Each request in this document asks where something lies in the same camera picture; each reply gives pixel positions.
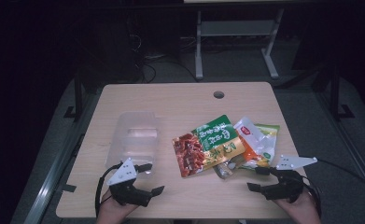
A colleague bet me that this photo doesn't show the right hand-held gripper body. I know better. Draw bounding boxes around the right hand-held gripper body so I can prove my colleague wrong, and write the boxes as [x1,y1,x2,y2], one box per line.
[260,154,318,203]

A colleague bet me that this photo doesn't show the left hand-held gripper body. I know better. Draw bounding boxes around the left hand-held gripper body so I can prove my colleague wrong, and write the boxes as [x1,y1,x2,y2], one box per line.
[106,158,153,208]

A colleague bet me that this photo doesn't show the white and orange snack packet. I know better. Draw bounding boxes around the white and orange snack packet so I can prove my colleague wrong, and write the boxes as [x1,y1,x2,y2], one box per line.
[232,116,277,169]

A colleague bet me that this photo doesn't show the clear plastic container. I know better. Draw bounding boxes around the clear plastic container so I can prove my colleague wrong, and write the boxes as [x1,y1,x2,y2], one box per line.
[105,111,161,179]

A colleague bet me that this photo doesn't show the light green snack packet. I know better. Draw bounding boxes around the light green snack packet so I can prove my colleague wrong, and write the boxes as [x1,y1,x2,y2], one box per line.
[237,123,281,171]

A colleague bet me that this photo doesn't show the large green and red snack packet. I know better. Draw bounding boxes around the large green and red snack packet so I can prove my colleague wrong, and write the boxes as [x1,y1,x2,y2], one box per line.
[172,114,246,178]

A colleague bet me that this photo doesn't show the person's right hand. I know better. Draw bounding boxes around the person's right hand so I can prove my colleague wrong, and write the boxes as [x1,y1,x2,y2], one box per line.
[273,192,322,224]

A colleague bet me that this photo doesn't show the person's left hand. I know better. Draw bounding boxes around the person's left hand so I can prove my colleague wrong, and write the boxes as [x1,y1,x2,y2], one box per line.
[96,189,139,224]

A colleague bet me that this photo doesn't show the black metal stand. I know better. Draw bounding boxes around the black metal stand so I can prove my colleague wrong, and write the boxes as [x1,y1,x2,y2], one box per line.
[325,64,356,121]
[63,70,85,122]

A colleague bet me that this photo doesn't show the left hand-held gripper black cable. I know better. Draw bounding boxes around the left hand-held gripper black cable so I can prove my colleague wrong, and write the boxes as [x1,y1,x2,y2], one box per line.
[94,161,124,217]

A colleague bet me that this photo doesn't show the hand-held gripper black cable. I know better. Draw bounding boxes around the hand-held gripper black cable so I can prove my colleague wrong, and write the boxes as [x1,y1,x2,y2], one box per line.
[297,155,365,218]
[94,161,124,217]

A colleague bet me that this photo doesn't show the right hand-held gripper black cable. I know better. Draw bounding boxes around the right hand-held gripper black cable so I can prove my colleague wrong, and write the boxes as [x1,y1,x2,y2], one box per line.
[297,155,365,218]

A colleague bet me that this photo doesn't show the aluminium rail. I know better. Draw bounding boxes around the aluminium rail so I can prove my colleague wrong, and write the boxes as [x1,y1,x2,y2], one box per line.
[23,92,94,224]
[313,91,365,202]

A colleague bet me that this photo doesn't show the black floor cables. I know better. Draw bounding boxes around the black floor cables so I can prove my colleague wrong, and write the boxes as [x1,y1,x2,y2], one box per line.
[133,33,201,84]

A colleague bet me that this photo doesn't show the white metal frame stand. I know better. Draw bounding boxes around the white metal frame stand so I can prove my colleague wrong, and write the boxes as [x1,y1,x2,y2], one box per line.
[194,7,286,80]

